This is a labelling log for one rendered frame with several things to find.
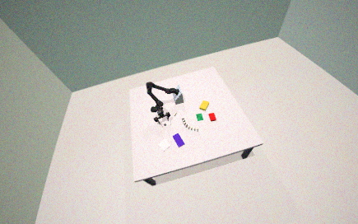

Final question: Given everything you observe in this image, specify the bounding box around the purple flat block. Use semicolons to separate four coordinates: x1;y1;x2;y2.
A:
172;133;184;147

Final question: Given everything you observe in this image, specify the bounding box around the white flat square tile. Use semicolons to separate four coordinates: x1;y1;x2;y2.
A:
158;139;171;152

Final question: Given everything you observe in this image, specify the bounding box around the red rectangular block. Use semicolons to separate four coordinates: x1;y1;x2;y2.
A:
209;113;216;121

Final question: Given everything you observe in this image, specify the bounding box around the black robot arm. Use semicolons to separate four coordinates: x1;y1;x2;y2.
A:
146;82;179;116

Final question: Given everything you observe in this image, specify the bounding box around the green flat block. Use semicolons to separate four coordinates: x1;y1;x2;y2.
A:
196;114;203;121

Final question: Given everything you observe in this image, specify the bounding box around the yellow flat block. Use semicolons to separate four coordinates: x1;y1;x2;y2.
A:
199;100;209;111

